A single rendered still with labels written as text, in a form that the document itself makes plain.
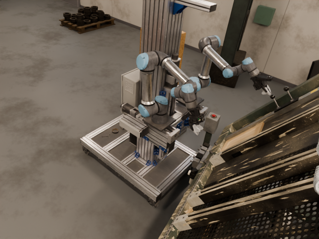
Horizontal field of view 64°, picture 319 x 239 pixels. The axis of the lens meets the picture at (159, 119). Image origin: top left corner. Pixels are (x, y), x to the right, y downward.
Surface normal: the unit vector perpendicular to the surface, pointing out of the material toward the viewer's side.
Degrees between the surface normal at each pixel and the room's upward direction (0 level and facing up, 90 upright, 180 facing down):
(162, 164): 0
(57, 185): 0
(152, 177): 0
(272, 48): 90
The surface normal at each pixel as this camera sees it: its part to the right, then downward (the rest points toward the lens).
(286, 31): -0.63, 0.43
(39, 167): 0.08, -0.79
